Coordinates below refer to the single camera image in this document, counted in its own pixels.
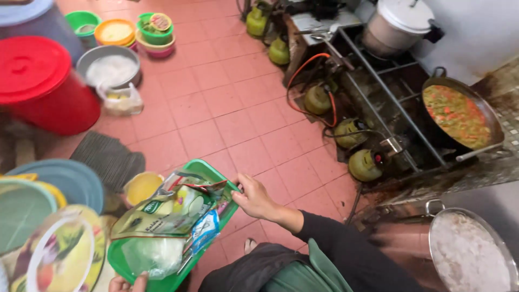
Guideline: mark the metal basin of white rice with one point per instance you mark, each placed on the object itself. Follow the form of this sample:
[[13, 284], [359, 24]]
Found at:
[[109, 69]]

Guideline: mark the green white seasoning packet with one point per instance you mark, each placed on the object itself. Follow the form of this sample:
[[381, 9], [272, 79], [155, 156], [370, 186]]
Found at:
[[170, 211]]

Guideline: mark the pink plastic bowl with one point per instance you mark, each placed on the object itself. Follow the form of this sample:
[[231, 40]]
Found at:
[[160, 49]]

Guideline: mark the blue white small sachet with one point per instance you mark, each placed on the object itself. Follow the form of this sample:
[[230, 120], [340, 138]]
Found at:
[[204, 229]]

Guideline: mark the green plastic tray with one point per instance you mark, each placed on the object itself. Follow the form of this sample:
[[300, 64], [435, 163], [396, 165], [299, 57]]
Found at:
[[204, 169]]

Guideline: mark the person's left hand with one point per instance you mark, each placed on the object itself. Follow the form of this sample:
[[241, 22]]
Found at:
[[121, 285]]

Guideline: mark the grey barrel with pale lid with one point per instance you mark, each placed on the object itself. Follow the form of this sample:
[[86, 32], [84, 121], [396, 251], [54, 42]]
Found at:
[[44, 24]]

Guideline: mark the clear lid white rim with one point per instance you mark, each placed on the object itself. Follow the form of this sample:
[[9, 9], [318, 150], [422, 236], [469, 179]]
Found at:
[[61, 259]]

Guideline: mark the person's bare foot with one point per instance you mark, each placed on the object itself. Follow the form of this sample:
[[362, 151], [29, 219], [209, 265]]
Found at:
[[250, 245]]

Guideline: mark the metal spatula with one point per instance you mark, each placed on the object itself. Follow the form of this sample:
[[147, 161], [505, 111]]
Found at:
[[320, 33]]

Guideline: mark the green gas cylinder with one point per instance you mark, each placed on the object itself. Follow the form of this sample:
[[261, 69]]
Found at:
[[279, 52], [364, 165], [257, 22], [317, 100], [348, 134]]

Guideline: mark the grey striped floor mat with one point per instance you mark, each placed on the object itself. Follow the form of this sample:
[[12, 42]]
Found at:
[[107, 156]]

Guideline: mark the red bucket with lid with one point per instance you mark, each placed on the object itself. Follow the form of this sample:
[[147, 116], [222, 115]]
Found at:
[[44, 85]]

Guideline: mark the green plastic bowl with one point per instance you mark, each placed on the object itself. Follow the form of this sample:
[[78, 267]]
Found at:
[[156, 37]]

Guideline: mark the black wok of vegetable stew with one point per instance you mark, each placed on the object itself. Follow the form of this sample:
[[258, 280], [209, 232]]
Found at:
[[456, 113]]

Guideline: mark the person's right fingers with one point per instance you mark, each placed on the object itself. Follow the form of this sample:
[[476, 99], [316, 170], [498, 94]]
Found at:
[[243, 187]]

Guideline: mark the metal stove frame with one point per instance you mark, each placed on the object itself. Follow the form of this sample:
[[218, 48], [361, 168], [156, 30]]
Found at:
[[385, 87]]

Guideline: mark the yellow plastic cup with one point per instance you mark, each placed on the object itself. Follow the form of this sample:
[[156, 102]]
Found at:
[[142, 188]]

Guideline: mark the teal round basin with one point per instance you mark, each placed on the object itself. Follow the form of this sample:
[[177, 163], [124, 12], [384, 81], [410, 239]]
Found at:
[[22, 215]]

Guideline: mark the round yellow red packet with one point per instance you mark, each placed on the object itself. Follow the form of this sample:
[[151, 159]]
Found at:
[[160, 21]]

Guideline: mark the clear bag of white powder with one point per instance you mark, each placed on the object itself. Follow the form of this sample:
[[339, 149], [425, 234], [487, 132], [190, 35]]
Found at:
[[154, 255]]

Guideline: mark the small green bucket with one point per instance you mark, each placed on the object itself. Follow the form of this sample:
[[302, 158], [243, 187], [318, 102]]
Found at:
[[83, 20]]

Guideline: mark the yellow patterned round tray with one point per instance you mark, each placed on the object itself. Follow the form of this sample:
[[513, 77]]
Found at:
[[95, 247]]

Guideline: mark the person's right hand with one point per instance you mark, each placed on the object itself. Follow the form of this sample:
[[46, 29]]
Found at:
[[257, 200]]

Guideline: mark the clear plastic bag yellow contents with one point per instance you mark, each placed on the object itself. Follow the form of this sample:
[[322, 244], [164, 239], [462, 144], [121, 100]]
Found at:
[[121, 101]]

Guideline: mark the orange rimmed bowl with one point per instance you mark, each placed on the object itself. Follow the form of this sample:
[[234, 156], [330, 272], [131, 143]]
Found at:
[[114, 32]]

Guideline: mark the blue grey round lid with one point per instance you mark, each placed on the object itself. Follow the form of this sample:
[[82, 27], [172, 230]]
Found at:
[[69, 182]]

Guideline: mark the large pot with white lid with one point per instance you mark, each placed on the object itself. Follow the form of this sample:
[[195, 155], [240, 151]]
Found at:
[[399, 24]]

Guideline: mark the metal pot of white rice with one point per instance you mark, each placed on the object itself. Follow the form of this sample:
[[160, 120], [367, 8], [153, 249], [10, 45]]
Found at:
[[466, 255]]

